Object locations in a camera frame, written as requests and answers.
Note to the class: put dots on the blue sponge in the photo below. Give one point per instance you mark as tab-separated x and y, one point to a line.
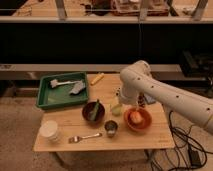
149	99

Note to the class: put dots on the pale green cup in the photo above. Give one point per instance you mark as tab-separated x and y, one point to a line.
116	110

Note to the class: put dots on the dark brown bowl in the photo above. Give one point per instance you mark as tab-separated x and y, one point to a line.
86	112

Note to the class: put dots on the green utensil in bowl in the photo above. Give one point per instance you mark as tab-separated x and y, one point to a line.
94	112

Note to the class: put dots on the white paper cup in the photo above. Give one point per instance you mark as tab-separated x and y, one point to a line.
50	131

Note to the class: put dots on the green plastic tray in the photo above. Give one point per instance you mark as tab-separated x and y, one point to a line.
52	98

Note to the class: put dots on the wooden table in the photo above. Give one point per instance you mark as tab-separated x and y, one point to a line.
71	123

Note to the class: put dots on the small metal cup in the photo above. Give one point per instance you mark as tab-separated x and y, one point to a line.
111	128

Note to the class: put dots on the orange fruit in bowl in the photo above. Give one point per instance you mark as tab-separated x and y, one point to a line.
136	117

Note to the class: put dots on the yellow banana toy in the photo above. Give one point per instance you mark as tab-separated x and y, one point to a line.
97	78

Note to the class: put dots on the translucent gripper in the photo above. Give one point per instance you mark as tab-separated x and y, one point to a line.
135	110

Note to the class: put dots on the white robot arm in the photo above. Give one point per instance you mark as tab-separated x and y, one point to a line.
136	79

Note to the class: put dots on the orange bowl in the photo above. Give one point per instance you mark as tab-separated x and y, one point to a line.
147	120

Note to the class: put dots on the black power adapter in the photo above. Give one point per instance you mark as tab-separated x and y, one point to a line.
194	158

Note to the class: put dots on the brown pinecone figure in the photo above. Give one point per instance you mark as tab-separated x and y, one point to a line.
141	101

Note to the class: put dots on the white brush in tray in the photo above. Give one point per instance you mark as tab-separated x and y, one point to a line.
55	83

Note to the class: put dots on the grey cloth in tray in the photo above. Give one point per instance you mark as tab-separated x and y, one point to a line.
77	88

